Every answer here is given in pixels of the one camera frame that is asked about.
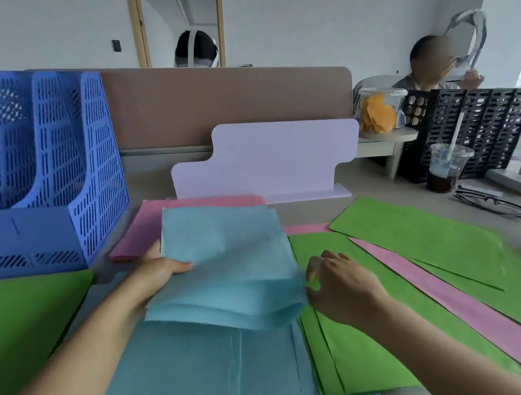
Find person's right hand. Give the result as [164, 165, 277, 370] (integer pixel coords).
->
[299, 240, 396, 335]

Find black plastic file organizer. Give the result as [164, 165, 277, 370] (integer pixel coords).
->
[384, 71, 521, 192]

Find small white riser shelf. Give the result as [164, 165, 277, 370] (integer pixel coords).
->
[353, 119, 427, 186]

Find person's right forearm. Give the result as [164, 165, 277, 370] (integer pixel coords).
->
[346, 269, 521, 395]

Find light blue paper sheets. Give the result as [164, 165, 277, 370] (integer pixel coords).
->
[45, 230, 387, 395]

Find white flat box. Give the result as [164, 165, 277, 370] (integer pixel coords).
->
[484, 163, 521, 206]

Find black eyeglasses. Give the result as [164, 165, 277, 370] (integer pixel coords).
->
[452, 175, 521, 231]

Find beige desk divider panel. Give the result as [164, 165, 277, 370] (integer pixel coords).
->
[27, 20, 361, 179]

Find white headset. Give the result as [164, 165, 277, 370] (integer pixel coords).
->
[437, 7, 496, 78]

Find stacked green paper sheets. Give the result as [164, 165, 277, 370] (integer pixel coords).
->
[284, 199, 521, 395]

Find white bookend stand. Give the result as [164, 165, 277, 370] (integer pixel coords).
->
[163, 100, 372, 228]

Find clear cup with dark drink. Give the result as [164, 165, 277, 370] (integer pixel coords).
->
[419, 137, 482, 197]

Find large green paper sheet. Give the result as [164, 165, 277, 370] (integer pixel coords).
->
[0, 260, 118, 395]

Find long pink paper sheet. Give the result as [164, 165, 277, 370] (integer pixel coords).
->
[348, 206, 521, 395]

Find light blue paper bundle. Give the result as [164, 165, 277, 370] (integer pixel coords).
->
[125, 186, 313, 352]

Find white drinking straw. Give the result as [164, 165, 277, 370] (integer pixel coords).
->
[442, 112, 472, 158]

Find person's left hand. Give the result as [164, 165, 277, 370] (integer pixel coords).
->
[117, 235, 202, 313]

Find clear bag of orange snacks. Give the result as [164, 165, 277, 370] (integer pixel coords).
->
[351, 81, 416, 141]

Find blue plastic file organizer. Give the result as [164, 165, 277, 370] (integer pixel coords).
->
[0, 38, 141, 285]

